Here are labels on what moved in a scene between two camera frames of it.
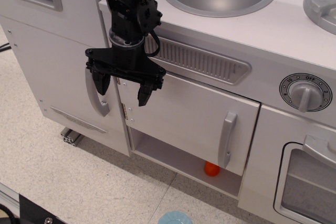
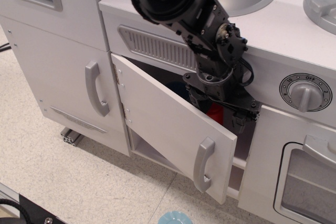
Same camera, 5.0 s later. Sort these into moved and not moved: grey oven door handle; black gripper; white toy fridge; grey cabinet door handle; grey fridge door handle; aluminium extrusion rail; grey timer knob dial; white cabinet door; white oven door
Moved: grey cabinet door handle; black gripper; white cabinet door
Not moved: white oven door; aluminium extrusion rail; white toy fridge; grey oven door handle; grey fridge door handle; grey timer knob dial
